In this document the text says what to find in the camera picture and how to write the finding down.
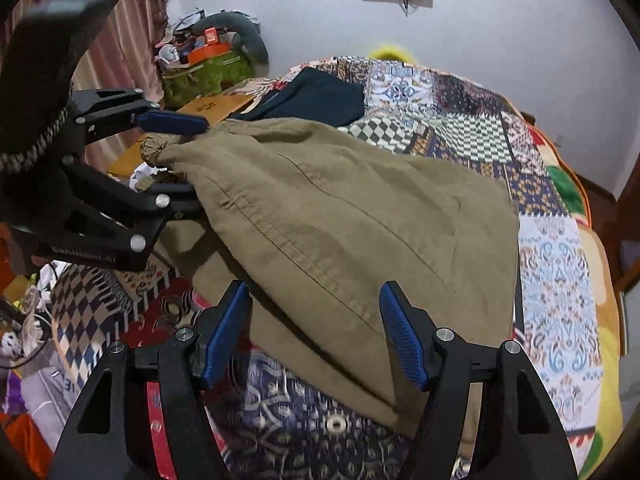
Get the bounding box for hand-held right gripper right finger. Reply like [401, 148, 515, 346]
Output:
[378, 280, 581, 480]

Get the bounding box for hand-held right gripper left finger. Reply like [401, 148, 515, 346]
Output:
[47, 280, 251, 480]

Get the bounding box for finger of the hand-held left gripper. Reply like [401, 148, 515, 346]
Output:
[69, 88, 210, 147]
[10, 156, 206, 272]

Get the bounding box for khaki pants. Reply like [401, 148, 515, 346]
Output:
[140, 117, 522, 441]

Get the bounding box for green fabric bag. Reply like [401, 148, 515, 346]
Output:
[160, 52, 251, 110]

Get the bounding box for white crumpled cloth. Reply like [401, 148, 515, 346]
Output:
[129, 165, 173, 194]

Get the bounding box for orange box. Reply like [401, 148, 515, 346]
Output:
[187, 42, 235, 66]

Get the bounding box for pink curtain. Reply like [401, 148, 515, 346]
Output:
[10, 0, 173, 181]

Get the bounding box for grey tube pillow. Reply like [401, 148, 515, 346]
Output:
[192, 10, 271, 68]

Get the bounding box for dark navy garment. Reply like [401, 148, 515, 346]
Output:
[231, 67, 367, 130]

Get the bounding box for patchwork printed bedspread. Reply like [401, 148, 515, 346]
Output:
[50, 55, 607, 480]

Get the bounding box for grey printed cloth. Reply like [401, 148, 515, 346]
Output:
[20, 360, 87, 456]

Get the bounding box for yellow plush item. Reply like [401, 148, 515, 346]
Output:
[367, 42, 418, 62]

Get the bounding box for orange cloth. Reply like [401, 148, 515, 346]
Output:
[0, 410, 53, 480]

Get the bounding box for braided wrist cord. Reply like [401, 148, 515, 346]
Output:
[0, 104, 72, 173]

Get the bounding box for wooden bed frame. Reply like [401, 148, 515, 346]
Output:
[575, 170, 640, 303]

